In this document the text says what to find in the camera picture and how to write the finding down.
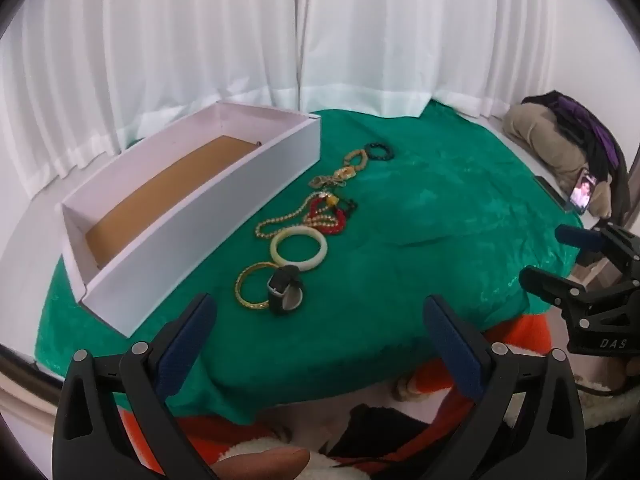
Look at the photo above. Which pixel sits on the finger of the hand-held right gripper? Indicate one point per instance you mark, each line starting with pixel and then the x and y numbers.
pixel 577 236
pixel 550 285

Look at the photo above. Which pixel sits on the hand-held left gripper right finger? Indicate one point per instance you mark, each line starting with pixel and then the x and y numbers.
pixel 455 347

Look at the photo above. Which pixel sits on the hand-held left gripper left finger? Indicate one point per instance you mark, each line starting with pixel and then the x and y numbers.
pixel 185 342

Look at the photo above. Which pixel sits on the gold bangle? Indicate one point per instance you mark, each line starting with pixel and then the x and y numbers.
pixel 242 294

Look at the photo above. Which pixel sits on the black smartwatch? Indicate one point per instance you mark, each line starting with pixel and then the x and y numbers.
pixel 285 290

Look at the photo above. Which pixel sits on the long white cardboard box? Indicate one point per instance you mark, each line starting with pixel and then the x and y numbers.
pixel 210 230

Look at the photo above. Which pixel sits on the white bangle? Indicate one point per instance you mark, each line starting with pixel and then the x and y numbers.
pixel 279 255

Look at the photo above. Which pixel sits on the gold brooch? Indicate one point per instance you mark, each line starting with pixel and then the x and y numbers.
pixel 345 174

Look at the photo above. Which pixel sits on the person's left hand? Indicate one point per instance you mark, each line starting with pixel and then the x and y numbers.
pixel 265 465

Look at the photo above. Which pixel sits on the smartphone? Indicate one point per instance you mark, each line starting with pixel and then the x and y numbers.
pixel 584 191

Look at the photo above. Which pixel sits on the orange garment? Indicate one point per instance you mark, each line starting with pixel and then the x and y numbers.
pixel 520 332

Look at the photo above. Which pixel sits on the beige clothes pile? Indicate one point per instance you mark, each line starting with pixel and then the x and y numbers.
pixel 545 135

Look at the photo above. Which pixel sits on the pile of clothes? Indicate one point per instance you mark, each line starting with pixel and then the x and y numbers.
pixel 595 125

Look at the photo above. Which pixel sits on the green tablecloth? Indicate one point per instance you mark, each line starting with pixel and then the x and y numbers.
pixel 425 220

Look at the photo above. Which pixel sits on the white curtain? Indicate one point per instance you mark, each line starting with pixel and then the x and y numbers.
pixel 200 35

